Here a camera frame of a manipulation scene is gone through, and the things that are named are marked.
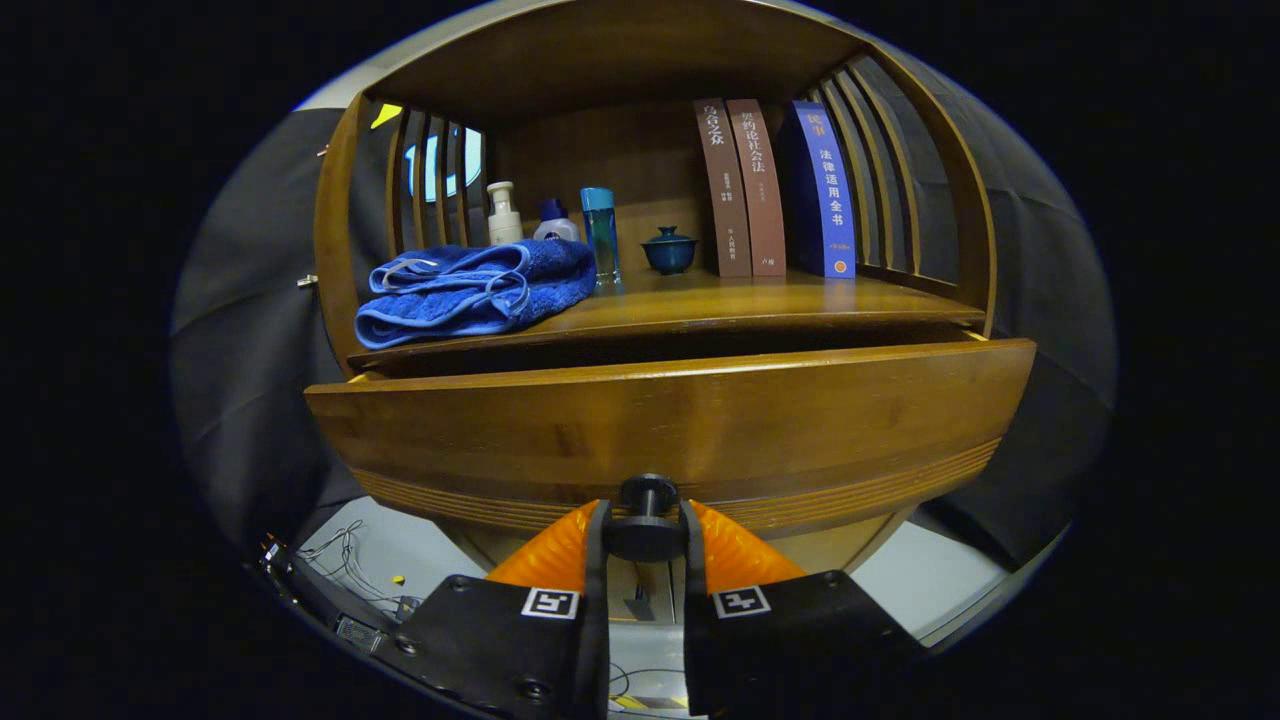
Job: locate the wooden cabinet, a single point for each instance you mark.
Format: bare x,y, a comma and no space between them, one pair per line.
620,170

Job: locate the dark brown book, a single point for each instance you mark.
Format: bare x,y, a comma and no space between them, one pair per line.
725,190

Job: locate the reddish brown book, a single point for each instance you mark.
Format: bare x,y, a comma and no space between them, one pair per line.
760,190

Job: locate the blue folded towel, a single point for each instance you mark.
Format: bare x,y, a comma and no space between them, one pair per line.
470,290

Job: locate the wooden countertop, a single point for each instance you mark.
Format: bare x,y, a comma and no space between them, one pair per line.
750,300

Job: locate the clear bottle with blue cap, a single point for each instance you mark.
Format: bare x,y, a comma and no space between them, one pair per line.
600,235

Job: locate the white bottle with blue pump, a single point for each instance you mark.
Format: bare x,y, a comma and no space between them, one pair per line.
556,228

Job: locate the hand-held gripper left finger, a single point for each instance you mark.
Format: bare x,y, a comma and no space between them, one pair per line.
597,640

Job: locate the blue lidded teacup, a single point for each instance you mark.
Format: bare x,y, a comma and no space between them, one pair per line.
670,255

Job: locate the blue book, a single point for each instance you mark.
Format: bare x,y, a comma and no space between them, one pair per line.
830,200

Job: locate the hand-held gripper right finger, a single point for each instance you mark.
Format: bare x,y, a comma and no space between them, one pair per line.
694,650

